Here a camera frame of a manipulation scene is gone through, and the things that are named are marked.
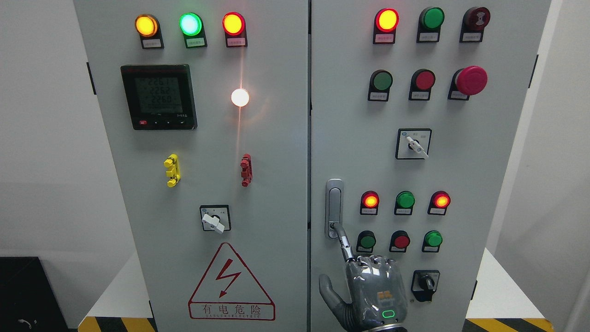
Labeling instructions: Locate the white lit indicator lamp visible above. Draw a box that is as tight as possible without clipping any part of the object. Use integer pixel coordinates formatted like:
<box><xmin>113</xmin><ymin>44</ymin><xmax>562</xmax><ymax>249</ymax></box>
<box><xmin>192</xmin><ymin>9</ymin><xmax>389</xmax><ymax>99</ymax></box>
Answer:
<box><xmin>230</xmin><ymin>88</ymin><xmax>250</xmax><ymax>107</ymax></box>

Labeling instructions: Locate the red lit indicator lamp left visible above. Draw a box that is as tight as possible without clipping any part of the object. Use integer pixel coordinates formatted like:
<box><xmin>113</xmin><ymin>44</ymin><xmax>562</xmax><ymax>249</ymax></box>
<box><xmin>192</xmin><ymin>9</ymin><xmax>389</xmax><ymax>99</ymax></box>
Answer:
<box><xmin>223</xmin><ymin>12</ymin><xmax>248</xmax><ymax>47</ymax></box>

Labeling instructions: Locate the black knob selector switch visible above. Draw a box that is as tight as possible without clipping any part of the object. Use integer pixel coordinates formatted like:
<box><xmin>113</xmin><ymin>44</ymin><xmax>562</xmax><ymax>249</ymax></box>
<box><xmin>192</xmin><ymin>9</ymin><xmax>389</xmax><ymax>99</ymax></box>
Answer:
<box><xmin>411</xmin><ymin>270</ymin><xmax>440</xmax><ymax>302</ymax></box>

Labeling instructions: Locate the green button lower left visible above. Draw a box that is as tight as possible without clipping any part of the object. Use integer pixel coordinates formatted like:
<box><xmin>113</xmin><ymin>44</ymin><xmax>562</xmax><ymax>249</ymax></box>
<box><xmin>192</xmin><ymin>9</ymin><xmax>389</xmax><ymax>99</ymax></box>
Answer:
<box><xmin>356</xmin><ymin>230</ymin><xmax>377</xmax><ymax>254</ymax></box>

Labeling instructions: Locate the grey right cabinet door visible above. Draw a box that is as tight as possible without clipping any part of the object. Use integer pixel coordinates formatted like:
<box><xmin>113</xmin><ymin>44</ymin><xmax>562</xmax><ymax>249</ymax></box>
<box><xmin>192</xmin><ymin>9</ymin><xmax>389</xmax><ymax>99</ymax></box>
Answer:
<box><xmin>310</xmin><ymin>0</ymin><xmax>551</xmax><ymax>332</ymax></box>

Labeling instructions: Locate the black box lower left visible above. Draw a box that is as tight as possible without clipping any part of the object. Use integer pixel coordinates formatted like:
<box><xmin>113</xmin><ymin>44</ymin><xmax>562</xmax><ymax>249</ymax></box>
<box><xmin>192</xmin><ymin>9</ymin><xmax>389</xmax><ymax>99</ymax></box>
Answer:
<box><xmin>0</xmin><ymin>257</ymin><xmax>68</xmax><ymax>332</ymax></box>

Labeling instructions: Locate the red emergency stop button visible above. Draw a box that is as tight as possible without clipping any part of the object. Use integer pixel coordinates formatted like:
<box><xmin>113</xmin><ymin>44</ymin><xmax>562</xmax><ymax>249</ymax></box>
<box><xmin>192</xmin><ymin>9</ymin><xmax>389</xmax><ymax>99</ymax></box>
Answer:
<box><xmin>448</xmin><ymin>65</ymin><xmax>488</xmax><ymax>101</ymax></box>

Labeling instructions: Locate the red lit lamp middle right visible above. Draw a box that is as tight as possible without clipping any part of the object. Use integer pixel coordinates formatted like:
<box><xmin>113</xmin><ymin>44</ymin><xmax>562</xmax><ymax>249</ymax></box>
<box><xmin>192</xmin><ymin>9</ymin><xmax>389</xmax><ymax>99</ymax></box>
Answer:
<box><xmin>427</xmin><ymin>190</ymin><xmax>451</xmax><ymax>216</ymax></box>

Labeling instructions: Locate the left door selector switch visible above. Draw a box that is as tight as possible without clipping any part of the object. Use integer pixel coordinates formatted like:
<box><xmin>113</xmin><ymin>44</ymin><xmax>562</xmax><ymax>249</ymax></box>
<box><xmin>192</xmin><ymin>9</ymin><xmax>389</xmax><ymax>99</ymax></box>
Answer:
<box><xmin>200</xmin><ymin>205</ymin><xmax>231</xmax><ymax>234</ymax></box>

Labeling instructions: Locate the green button right top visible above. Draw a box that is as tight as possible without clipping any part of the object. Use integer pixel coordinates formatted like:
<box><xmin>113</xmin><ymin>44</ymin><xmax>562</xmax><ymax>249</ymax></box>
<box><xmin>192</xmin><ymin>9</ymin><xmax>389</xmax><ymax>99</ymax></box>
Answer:
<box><xmin>416</xmin><ymin>7</ymin><xmax>445</xmax><ymax>43</ymax></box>

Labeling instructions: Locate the white lever selector switch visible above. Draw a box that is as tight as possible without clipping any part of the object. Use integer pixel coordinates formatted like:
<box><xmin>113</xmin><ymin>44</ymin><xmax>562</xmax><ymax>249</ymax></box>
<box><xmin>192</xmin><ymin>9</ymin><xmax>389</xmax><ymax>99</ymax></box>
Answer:
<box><xmin>395</xmin><ymin>128</ymin><xmax>432</xmax><ymax>160</ymax></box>

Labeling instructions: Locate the red button lower centre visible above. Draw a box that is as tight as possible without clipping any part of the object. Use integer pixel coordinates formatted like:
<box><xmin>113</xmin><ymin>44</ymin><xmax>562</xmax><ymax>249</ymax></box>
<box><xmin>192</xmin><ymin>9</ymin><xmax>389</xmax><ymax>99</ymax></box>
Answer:
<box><xmin>389</xmin><ymin>230</ymin><xmax>411</xmax><ymax>253</ymax></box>

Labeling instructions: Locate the red button second row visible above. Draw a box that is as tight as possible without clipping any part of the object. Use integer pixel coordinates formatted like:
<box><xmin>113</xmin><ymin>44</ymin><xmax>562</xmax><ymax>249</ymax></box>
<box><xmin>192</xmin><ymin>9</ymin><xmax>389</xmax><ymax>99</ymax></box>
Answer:
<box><xmin>408</xmin><ymin>69</ymin><xmax>436</xmax><ymax>101</ymax></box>

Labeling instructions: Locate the black digital power meter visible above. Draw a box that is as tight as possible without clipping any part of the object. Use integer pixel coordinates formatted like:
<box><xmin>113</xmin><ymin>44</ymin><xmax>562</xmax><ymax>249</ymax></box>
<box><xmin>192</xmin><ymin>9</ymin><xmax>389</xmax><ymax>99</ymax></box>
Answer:
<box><xmin>120</xmin><ymin>64</ymin><xmax>197</xmax><ymax>130</ymax></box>

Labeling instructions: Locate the red lit lamp right top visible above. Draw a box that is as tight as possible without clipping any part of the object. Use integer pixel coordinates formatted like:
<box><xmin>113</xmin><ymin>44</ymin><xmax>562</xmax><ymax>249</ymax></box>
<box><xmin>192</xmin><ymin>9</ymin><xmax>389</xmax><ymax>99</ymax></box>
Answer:
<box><xmin>373</xmin><ymin>8</ymin><xmax>400</xmax><ymax>44</ymax></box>

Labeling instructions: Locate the dark red buzzer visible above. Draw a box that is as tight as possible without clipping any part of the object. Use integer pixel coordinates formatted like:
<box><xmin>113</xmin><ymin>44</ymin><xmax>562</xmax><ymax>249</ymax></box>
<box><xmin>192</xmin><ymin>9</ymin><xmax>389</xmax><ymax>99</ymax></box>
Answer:
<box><xmin>460</xmin><ymin>6</ymin><xmax>491</xmax><ymax>43</ymax></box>

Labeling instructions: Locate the red terminal connector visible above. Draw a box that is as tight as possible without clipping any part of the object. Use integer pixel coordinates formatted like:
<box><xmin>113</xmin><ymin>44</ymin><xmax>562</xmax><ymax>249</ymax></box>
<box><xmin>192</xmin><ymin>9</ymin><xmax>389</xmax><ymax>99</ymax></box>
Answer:
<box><xmin>240</xmin><ymin>154</ymin><xmax>253</xmax><ymax>187</ymax></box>

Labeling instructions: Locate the grey cabinet door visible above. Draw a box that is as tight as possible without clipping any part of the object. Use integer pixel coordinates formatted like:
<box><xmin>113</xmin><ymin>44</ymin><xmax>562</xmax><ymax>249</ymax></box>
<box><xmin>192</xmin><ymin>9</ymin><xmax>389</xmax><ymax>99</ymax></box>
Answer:
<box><xmin>310</xmin><ymin>0</ymin><xmax>551</xmax><ymax>332</ymax></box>
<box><xmin>74</xmin><ymin>0</ymin><xmax>308</xmax><ymax>332</ymax></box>

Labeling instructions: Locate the green lamp lower right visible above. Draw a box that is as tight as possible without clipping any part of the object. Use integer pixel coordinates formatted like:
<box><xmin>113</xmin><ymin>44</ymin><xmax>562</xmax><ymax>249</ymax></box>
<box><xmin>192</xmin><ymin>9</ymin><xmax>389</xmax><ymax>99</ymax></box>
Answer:
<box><xmin>421</xmin><ymin>230</ymin><xmax>443</xmax><ymax>253</ymax></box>

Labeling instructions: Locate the red lit lamp middle left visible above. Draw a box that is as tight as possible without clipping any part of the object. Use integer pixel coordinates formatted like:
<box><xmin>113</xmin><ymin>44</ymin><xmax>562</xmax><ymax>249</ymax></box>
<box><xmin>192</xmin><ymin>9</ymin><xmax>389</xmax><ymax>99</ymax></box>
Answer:
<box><xmin>360</xmin><ymin>190</ymin><xmax>379</xmax><ymax>216</ymax></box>

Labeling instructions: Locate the green lit indicator lamp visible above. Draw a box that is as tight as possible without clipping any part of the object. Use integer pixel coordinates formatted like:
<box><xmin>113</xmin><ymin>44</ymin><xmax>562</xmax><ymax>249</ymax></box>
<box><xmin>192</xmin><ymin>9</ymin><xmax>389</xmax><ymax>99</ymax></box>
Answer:
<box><xmin>179</xmin><ymin>12</ymin><xmax>208</xmax><ymax>48</ymax></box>

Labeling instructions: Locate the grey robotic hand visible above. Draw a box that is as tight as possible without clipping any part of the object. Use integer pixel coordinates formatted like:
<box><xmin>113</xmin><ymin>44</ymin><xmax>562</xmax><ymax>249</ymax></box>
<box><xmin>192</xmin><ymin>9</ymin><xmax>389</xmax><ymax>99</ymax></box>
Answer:
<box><xmin>319</xmin><ymin>224</ymin><xmax>408</xmax><ymax>332</ymax></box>

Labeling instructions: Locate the yellow indicator lamp top left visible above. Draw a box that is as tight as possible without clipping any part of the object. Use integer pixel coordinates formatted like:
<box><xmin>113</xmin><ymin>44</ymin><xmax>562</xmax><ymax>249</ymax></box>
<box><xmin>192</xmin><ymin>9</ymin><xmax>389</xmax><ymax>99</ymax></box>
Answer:
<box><xmin>135</xmin><ymin>13</ymin><xmax>164</xmax><ymax>49</ymax></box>

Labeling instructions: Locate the green button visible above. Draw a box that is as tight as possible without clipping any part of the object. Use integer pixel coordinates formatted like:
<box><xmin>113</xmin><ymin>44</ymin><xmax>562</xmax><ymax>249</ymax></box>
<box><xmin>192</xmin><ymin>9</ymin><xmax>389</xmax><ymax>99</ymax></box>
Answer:
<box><xmin>416</xmin><ymin>7</ymin><xmax>445</xmax><ymax>43</ymax></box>
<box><xmin>356</xmin><ymin>230</ymin><xmax>377</xmax><ymax>254</ymax></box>

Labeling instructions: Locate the green lamp middle centre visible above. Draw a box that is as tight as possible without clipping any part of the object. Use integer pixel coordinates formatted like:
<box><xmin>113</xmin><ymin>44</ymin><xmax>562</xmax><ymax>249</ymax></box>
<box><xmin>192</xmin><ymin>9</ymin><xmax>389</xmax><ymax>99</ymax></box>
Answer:
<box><xmin>394</xmin><ymin>191</ymin><xmax>415</xmax><ymax>216</ymax></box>

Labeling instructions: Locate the grey left cabinet door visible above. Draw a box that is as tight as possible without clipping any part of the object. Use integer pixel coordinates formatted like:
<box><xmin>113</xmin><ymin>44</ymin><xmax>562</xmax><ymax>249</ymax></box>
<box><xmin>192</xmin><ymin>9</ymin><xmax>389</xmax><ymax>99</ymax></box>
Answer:
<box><xmin>74</xmin><ymin>0</ymin><xmax>308</xmax><ymax>332</ymax></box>

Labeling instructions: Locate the silver door handle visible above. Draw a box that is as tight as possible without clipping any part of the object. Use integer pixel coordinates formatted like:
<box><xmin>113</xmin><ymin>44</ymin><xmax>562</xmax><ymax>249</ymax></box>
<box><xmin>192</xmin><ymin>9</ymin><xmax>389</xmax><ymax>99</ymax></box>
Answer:
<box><xmin>324</xmin><ymin>178</ymin><xmax>343</xmax><ymax>240</ymax></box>

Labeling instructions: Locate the green button second row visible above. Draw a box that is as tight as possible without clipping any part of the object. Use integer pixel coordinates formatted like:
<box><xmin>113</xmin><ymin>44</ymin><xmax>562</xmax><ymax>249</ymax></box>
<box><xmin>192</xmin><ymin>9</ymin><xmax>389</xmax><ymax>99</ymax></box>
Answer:
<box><xmin>367</xmin><ymin>70</ymin><xmax>393</xmax><ymax>102</ymax></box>

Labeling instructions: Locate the yellow terminal connector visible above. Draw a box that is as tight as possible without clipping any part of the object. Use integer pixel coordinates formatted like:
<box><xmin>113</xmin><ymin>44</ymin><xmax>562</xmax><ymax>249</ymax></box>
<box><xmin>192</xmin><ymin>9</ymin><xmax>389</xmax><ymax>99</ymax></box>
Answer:
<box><xmin>164</xmin><ymin>154</ymin><xmax>181</xmax><ymax>188</ymax></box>

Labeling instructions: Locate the red electric hazard sign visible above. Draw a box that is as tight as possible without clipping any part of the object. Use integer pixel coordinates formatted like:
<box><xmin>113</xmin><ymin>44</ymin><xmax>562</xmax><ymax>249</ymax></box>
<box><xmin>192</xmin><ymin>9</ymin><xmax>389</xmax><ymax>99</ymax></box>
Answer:
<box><xmin>188</xmin><ymin>242</ymin><xmax>276</xmax><ymax>321</ymax></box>

